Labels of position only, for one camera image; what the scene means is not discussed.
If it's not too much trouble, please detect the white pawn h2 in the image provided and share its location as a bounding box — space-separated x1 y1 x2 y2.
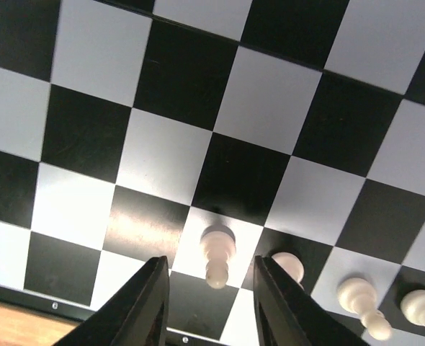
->
400 290 425 327

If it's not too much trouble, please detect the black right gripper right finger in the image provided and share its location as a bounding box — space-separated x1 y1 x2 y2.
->
253 255 367 346

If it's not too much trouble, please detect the black white chessboard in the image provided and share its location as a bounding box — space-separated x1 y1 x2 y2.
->
0 1 425 345

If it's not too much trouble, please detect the white pawn e2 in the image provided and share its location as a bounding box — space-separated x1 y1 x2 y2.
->
200 223 236 290

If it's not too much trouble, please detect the white pawn f2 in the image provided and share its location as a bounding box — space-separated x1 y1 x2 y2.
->
272 252 305 289

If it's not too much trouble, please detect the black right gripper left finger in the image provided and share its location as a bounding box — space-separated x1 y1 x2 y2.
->
56 256 169 345

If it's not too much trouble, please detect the white pawn g2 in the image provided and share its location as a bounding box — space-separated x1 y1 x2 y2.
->
337 278 393 341

